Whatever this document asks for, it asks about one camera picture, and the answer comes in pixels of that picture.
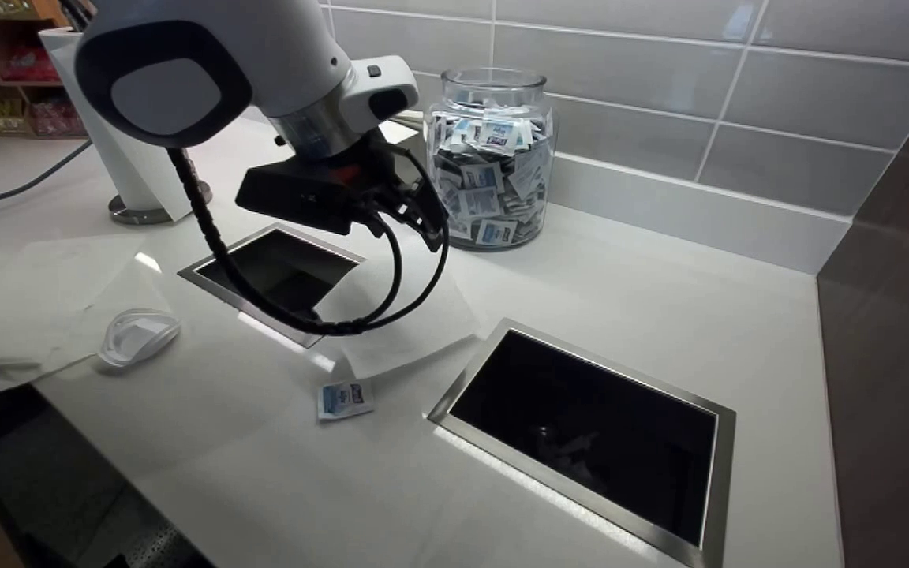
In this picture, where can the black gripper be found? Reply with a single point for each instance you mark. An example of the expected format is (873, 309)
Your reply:
(331, 191)

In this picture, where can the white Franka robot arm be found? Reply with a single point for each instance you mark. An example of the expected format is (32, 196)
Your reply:
(244, 52)

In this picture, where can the steel-rimmed counter bin opening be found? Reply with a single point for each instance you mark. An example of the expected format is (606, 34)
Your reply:
(593, 430)
(266, 269)

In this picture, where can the steel paper towel holder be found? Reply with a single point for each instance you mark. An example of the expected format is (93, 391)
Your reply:
(133, 214)

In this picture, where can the glass jar of packets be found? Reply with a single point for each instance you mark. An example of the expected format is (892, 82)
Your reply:
(502, 178)

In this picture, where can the blue white sugar packet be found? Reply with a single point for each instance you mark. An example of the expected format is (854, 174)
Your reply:
(342, 400)

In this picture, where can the white packet on counter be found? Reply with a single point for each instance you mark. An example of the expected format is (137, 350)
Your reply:
(137, 340)

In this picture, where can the wooden shelf with goods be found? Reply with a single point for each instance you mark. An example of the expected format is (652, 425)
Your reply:
(1, 75)

